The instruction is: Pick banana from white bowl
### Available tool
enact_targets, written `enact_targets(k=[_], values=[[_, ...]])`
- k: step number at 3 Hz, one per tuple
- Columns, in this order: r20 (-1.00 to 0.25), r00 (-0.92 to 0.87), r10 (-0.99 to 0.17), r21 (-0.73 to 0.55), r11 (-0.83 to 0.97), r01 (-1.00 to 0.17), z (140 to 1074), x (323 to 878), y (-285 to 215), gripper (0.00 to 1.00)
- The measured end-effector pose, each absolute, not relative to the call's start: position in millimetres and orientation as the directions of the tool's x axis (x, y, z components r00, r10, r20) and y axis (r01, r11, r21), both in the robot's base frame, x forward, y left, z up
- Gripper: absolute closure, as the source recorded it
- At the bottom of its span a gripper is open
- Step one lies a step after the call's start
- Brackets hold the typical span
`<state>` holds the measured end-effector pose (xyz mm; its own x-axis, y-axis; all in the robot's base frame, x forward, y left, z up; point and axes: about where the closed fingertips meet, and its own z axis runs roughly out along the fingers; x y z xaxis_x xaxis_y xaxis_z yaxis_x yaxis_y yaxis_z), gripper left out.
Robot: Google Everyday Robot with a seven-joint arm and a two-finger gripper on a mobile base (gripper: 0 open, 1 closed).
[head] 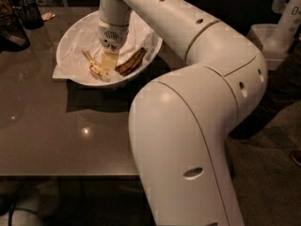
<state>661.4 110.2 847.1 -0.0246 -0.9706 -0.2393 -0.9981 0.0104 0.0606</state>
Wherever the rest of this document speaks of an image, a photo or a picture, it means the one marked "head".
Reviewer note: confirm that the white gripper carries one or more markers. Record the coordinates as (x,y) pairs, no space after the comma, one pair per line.
(113,36)

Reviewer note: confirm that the yellow spotted banana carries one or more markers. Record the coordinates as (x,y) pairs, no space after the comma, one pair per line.
(132,63)

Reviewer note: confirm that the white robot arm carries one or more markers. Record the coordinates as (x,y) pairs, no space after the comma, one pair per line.
(178,122)

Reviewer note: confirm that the short banana piece with stem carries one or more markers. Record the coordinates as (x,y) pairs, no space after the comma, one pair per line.
(96,68)

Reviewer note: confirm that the white bowl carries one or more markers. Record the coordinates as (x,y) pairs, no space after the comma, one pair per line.
(75,38)

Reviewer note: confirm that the white paper liner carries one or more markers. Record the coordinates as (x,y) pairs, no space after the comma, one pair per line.
(75,44)

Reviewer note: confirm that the small crumpled wrapper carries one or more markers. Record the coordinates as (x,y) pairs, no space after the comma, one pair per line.
(47,16)

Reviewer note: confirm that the black mesh pen cup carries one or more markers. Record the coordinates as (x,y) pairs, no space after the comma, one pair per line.
(29,14)

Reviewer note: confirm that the dark round container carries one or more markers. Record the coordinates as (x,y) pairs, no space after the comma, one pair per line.
(12,35)

